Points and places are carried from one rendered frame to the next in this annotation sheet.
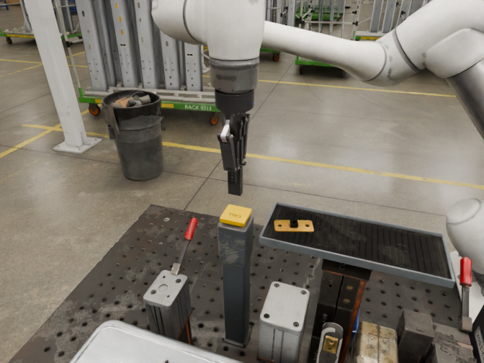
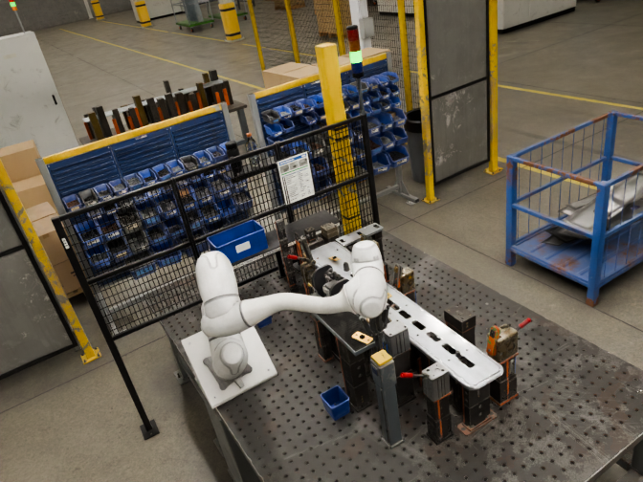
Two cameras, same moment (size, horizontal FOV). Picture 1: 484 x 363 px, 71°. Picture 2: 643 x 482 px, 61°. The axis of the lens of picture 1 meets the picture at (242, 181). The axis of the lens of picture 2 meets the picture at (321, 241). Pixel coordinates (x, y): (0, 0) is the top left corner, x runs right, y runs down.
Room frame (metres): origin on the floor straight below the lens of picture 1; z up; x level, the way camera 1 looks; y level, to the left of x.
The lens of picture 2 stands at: (1.83, 1.07, 2.59)
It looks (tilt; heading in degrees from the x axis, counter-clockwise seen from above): 29 degrees down; 227
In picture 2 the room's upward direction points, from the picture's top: 10 degrees counter-clockwise
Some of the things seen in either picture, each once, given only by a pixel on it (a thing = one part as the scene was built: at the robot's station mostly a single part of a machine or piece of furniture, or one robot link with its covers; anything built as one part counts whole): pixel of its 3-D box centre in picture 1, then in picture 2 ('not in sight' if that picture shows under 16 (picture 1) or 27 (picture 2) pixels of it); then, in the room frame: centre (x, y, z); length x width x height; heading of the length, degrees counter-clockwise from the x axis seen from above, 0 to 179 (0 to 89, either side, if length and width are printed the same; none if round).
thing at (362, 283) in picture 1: (335, 310); (352, 365); (0.55, -0.23, 0.92); 0.10 x 0.08 x 0.45; 71
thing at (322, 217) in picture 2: not in sight; (269, 242); (0.05, -1.26, 1.02); 0.90 x 0.22 x 0.03; 161
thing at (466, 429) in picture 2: not in sight; (476, 396); (0.36, 0.26, 0.84); 0.18 x 0.06 x 0.29; 161
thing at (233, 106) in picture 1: (234, 111); not in sight; (0.64, 0.01, 1.41); 0.08 x 0.07 x 0.09; 161
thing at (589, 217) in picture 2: not in sight; (603, 201); (-2.21, -0.06, 0.47); 1.20 x 0.80 x 0.95; 162
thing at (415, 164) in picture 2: not in sight; (428, 145); (-3.03, -2.11, 0.36); 0.50 x 0.50 x 0.73
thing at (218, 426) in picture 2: not in sight; (249, 433); (0.79, -0.85, 0.33); 0.31 x 0.31 x 0.66; 73
